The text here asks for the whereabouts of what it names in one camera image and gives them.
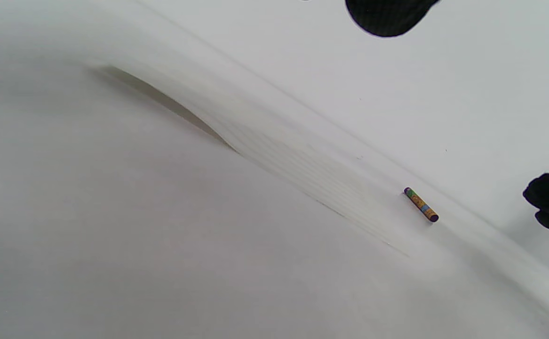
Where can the white lined paper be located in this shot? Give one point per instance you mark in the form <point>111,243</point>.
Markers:
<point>302,155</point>

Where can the purple wax crayon colourful wrapper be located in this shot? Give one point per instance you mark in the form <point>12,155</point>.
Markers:
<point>421,205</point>

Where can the person's left hand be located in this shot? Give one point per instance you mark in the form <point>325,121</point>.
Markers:
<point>387,16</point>

